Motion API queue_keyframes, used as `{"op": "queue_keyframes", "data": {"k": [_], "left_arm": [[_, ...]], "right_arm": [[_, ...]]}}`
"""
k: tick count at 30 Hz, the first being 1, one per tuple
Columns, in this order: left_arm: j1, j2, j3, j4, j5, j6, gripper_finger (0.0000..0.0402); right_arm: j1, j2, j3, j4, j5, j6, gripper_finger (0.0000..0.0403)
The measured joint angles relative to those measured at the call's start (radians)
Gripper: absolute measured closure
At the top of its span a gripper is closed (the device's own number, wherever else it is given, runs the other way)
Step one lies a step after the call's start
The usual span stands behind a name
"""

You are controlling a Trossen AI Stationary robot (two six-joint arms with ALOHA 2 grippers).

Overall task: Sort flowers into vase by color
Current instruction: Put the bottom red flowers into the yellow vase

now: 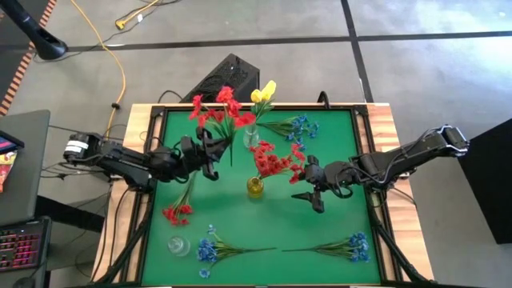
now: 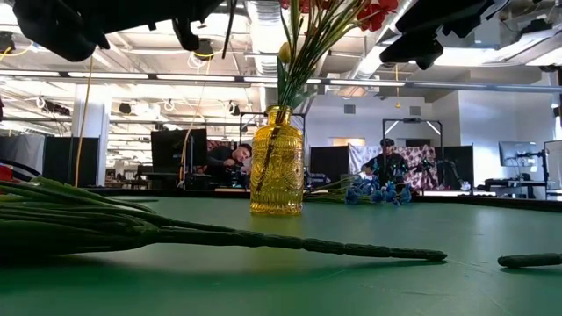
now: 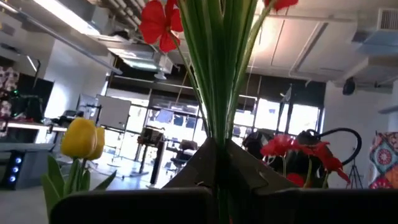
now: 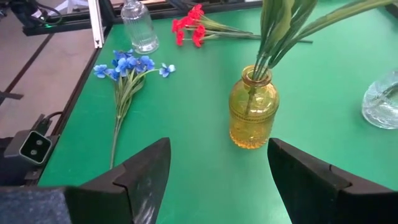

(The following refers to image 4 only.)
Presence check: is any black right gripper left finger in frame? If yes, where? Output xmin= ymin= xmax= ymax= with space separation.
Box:
xmin=63 ymin=136 xmax=172 ymax=224

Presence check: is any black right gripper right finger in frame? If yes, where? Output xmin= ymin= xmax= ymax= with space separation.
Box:
xmin=267 ymin=138 xmax=398 ymax=224

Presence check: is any amber glass vase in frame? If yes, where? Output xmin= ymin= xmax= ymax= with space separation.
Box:
xmin=228 ymin=64 xmax=280 ymax=149

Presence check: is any blue artificial flower bunch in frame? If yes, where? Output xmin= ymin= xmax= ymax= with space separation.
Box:
xmin=93 ymin=48 xmax=177 ymax=170

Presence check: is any clear textured glass vase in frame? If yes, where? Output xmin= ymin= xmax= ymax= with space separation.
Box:
xmin=361 ymin=70 xmax=398 ymax=130

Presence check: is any green table mat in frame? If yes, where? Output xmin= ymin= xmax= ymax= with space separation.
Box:
xmin=37 ymin=0 xmax=398 ymax=224

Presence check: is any clear ribbed glass bottle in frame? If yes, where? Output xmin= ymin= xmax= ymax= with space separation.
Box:
xmin=120 ymin=0 xmax=160 ymax=55

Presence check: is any grey table-level camera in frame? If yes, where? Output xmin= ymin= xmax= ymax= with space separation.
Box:
xmin=2 ymin=113 xmax=60 ymax=187

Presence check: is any white metal post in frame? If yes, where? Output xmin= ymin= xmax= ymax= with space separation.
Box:
xmin=87 ymin=0 xmax=105 ymax=49

